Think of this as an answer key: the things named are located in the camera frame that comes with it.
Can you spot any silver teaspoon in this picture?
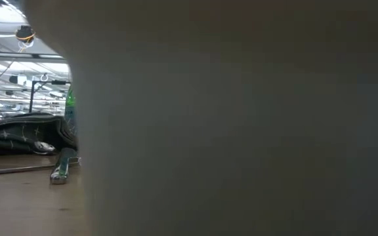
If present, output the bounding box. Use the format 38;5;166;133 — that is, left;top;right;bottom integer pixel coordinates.
49;147;80;185

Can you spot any large silver spoon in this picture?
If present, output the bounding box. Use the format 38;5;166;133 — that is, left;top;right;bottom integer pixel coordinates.
32;140;57;155

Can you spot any grey checked kitchen towel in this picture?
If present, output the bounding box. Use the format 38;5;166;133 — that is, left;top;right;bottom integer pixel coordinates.
0;112;79;157

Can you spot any black metal stand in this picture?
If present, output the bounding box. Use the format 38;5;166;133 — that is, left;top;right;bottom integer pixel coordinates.
28;79;71;114

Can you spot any green glass water bottle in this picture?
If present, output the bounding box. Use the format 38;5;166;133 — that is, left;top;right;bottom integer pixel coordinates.
64;85;78;136

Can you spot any black ceiling cable reel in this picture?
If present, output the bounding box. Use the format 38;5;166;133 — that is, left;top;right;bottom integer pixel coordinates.
14;25;36;50

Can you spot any white plastic cutlery tray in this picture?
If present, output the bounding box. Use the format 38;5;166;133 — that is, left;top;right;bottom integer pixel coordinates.
21;0;378;236

